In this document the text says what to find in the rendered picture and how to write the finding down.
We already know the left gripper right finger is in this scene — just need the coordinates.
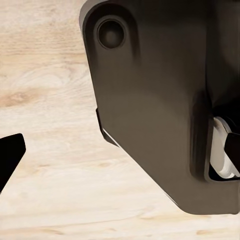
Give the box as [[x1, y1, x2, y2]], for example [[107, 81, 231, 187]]
[[223, 133, 240, 173]]

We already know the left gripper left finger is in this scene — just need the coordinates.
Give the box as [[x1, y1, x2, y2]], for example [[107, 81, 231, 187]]
[[0, 133, 26, 193]]

